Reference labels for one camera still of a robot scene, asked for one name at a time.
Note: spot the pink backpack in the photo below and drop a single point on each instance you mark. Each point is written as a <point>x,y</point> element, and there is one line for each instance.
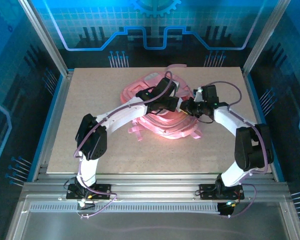
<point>170,127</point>

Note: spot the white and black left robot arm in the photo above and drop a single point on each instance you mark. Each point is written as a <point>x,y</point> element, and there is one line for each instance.
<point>125,117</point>

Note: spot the small black right control board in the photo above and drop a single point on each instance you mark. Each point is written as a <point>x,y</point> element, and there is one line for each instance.
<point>226,208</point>

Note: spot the grey metal tray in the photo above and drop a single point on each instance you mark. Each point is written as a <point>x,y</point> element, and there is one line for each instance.
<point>152,227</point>

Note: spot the aluminium right side rail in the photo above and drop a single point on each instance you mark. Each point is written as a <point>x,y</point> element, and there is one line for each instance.
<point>249,85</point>

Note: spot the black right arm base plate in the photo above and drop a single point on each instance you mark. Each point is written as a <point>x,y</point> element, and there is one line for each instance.
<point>207,191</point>

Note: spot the aluminium cross rail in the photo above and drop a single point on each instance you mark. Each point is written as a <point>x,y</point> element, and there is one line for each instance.
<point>152,186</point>

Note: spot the aluminium right frame post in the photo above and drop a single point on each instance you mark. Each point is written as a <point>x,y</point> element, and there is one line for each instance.
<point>262,40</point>

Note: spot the aluminium frame post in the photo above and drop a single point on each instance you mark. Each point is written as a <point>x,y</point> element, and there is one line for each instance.
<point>262,40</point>
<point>43,37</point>

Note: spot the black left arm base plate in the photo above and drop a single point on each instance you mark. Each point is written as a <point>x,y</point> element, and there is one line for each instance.
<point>102,191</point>

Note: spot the aluminium left side rail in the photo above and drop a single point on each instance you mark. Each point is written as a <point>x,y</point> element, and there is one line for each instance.
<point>55,125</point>

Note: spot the aluminium left frame post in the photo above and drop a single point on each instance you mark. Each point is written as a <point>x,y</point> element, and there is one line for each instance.
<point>43,37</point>

